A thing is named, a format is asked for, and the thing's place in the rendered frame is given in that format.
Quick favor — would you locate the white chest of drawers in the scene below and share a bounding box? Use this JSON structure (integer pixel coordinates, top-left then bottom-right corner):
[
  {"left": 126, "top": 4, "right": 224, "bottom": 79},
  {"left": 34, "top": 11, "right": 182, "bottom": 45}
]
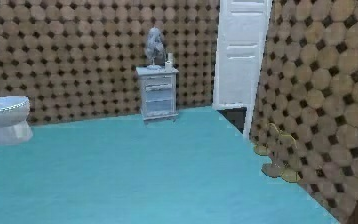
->
[{"left": 135, "top": 65, "right": 180, "bottom": 122}]

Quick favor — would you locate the white room door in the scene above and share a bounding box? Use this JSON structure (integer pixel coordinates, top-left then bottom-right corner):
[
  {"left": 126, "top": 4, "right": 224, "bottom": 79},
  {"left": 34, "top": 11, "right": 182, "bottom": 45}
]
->
[{"left": 212, "top": 0, "right": 274, "bottom": 141}]

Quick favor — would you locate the grey table fan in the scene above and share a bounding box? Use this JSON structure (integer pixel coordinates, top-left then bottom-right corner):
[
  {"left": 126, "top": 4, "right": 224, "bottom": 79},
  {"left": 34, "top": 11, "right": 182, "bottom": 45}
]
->
[{"left": 144, "top": 26, "right": 167, "bottom": 70}]

